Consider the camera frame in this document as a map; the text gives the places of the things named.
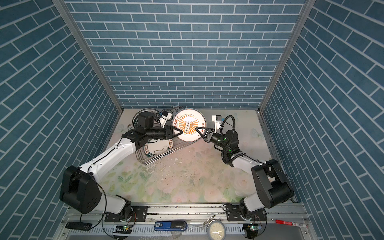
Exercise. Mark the metal wire dish rack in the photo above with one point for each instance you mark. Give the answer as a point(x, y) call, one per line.
point(178, 144)

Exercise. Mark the green rim white plate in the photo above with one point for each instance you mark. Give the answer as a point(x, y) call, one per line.
point(157, 147)

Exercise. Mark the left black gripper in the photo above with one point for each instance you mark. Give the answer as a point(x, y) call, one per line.
point(167, 132)

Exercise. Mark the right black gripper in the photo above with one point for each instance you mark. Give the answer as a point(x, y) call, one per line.
point(207, 138)

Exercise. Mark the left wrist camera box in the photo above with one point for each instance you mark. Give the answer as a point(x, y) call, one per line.
point(145, 121)

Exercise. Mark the red white marker pen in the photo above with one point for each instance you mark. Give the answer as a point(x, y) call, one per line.
point(300, 225)

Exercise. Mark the orange sunburst pattern plate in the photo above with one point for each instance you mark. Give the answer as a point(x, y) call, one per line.
point(187, 120)

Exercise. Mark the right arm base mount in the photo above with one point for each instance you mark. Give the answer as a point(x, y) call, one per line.
point(236, 213)

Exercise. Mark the black remote control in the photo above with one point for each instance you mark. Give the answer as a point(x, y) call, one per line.
point(78, 226)

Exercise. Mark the blue black device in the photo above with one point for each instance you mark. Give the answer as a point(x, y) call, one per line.
point(171, 226)

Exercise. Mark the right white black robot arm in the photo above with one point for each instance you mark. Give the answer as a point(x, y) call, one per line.
point(272, 184)

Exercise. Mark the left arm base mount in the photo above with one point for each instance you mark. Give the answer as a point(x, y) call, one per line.
point(130, 214)

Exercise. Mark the round white clock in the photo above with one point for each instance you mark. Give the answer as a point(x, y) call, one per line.
point(216, 230)

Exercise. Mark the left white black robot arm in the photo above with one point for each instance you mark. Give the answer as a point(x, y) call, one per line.
point(81, 187)

